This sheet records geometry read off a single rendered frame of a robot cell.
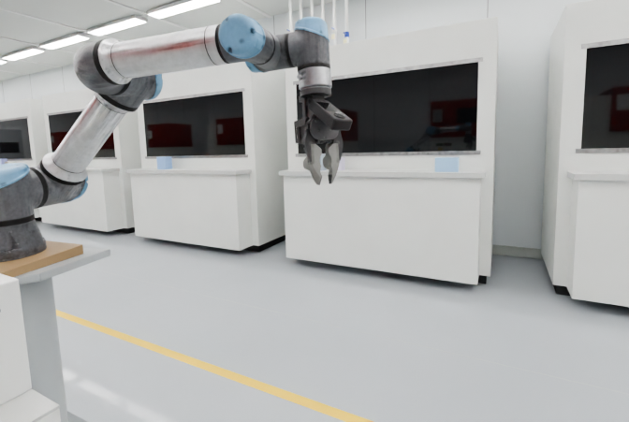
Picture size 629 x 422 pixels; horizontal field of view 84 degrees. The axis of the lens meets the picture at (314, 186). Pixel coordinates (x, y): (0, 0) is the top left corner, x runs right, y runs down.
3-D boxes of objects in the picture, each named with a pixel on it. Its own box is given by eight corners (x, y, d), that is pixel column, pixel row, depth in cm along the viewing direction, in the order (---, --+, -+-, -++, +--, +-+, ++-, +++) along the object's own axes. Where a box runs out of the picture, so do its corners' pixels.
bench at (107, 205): (109, 239, 454) (95, 80, 432) (37, 227, 537) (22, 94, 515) (177, 222, 549) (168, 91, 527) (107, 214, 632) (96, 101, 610)
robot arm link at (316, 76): (337, 67, 78) (304, 65, 74) (338, 89, 78) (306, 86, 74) (320, 77, 84) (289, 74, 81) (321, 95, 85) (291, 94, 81)
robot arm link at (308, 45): (296, 31, 84) (331, 25, 82) (299, 78, 84) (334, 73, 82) (285, 18, 76) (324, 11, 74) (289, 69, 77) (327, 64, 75)
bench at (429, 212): (489, 299, 249) (497, 4, 227) (277, 266, 333) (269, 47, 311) (491, 255, 344) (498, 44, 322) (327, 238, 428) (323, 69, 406)
